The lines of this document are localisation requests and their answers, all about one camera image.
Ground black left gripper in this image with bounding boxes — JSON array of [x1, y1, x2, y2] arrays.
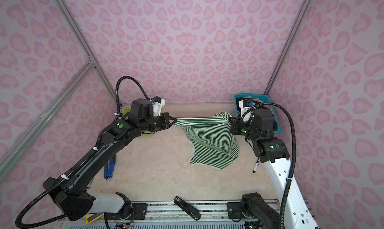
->
[[140, 114, 181, 134]]

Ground lime green shorts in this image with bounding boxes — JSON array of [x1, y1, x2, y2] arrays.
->
[[121, 106, 131, 119]]

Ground green white striped shirt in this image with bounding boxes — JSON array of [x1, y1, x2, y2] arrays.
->
[[175, 112, 240, 170]]

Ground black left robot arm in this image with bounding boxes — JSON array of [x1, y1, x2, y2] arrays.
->
[[49, 113, 177, 221]]

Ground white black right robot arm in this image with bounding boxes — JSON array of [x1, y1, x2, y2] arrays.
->
[[230, 104, 319, 229]]

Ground teal plastic laundry basket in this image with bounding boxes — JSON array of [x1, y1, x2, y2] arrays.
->
[[234, 94, 281, 134]]

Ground white marker pen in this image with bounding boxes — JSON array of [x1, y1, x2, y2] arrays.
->
[[252, 159, 260, 174]]

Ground blue stapler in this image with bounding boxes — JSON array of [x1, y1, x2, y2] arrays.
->
[[104, 155, 117, 180]]

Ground black stapler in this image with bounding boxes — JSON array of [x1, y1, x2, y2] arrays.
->
[[174, 196, 201, 221]]

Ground yellow calculator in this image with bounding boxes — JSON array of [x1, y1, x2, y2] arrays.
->
[[85, 213, 104, 225]]

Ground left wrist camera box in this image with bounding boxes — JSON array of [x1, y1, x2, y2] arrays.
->
[[130, 97, 166, 120]]

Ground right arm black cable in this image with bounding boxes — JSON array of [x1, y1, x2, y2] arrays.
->
[[239, 102, 297, 229]]

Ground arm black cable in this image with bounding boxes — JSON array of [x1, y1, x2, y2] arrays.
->
[[14, 75, 151, 229], [239, 102, 297, 229]]

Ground aluminium frame corner post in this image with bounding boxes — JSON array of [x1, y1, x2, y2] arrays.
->
[[1, 0, 113, 188]]

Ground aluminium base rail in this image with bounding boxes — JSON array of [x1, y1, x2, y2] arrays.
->
[[56, 200, 266, 229]]

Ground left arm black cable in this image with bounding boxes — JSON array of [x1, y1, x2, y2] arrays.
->
[[14, 75, 151, 229]]

